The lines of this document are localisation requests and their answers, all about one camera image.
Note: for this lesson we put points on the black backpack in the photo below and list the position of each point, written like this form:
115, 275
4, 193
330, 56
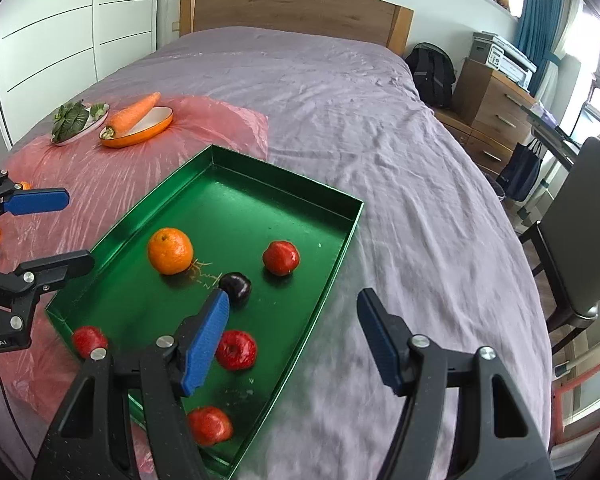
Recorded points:
429, 75

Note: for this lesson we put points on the green metal tray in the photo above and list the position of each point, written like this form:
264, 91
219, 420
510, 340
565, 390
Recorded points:
260, 200

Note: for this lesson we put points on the carrot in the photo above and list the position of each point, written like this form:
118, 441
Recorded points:
132, 112

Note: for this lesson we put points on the bok choy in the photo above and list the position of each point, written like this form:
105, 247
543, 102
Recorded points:
70, 122

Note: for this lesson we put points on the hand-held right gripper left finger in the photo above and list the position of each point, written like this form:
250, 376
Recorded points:
205, 345

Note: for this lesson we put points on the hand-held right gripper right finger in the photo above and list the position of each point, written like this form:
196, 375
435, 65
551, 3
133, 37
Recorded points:
379, 340

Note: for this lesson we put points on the grey chair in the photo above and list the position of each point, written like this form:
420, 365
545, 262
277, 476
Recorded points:
579, 220

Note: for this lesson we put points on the window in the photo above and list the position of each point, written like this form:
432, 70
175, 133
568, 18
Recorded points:
599, 85

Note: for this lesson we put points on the black bag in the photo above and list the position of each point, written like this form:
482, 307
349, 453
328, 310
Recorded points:
519, 170

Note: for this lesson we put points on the white wardrobe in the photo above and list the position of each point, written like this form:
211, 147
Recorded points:
55, 25

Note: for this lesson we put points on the white plate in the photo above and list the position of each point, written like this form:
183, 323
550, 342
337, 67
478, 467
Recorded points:
100, 119

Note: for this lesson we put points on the wooden headboard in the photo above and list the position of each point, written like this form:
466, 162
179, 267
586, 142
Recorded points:
290, 10

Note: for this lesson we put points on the orange oval dish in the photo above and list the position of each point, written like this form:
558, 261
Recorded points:
150, 129

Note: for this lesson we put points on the grey desk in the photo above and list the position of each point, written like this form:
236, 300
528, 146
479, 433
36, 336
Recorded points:
554, 132

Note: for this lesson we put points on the pink plastic sheet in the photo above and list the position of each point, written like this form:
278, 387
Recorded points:
80, 170

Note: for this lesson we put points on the blue curtain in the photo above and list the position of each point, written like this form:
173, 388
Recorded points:
537, 15

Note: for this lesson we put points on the white printer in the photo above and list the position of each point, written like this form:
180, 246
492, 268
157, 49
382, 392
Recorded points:
504, 57

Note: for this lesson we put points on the small red apple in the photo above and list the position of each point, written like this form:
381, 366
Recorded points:
89, 341

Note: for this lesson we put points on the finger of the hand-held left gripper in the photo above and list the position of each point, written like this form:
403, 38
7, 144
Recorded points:
55, 265
35, 201

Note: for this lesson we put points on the wooden dresser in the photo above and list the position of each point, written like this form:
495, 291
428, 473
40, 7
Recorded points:
494, 110

